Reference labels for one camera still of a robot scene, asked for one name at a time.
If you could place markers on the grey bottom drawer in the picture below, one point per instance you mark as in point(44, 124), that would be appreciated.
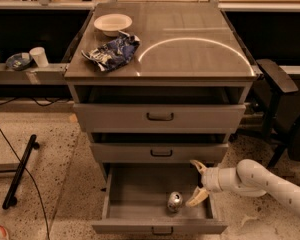
point(137, 197)

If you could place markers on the grey drawer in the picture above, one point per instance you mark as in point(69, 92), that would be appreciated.
point(137, 197)
point(154, 118)
point(158, 152)

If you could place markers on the silver 7up can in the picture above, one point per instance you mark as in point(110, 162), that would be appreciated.
point(175, 202)

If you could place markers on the black bar with wheel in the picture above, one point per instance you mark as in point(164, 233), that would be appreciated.
point(10, 199)

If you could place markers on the white bowl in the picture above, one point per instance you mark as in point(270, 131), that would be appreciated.
point(111, 24)

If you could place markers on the black office chair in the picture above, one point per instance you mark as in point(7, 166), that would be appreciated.
point(277, 96)

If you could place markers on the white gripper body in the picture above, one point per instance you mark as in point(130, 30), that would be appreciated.
point(210, 179)

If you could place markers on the blue crumpled chip bag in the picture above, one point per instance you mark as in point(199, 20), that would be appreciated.
point(115, 53)

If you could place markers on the grey side shelf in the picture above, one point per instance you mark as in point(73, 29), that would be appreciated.
point(51, 75)

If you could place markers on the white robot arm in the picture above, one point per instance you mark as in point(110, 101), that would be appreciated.
point(247, 178)

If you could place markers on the grey drawer cabinet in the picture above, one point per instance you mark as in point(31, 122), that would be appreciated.
point(188, 55)

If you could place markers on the grey top drawer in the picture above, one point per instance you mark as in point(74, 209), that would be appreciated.
point(154, 118)

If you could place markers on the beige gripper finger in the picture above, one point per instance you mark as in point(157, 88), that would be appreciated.
point(198, 196)
point(201, 168)

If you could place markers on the blue bowl with items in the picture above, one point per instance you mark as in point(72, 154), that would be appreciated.
point(19, 61)

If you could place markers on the white paper cup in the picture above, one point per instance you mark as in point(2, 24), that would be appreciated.
point(39, 56)

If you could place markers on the grey middle drawer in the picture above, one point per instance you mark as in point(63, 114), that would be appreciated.
point(158, 152)

